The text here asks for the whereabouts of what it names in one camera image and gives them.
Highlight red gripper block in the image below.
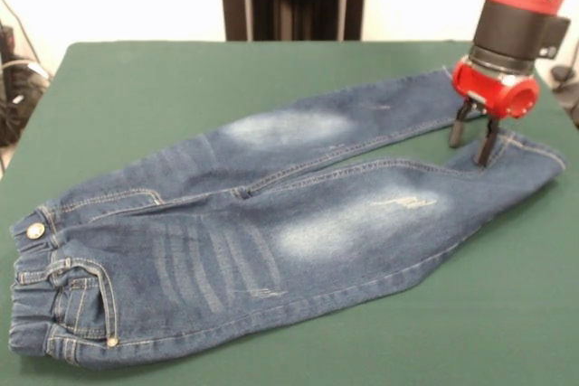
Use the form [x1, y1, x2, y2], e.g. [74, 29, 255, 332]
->
[449, 55, 541, 166]

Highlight blue denim jeans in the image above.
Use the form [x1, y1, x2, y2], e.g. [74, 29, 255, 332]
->
[6, 67, 568, 370]

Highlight dark green table cloth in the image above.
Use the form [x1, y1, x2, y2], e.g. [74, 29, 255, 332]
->
[0, 40, 579, 386]

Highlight black upright bar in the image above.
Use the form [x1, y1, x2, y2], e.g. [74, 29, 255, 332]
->
[0, 25, 14, 66]

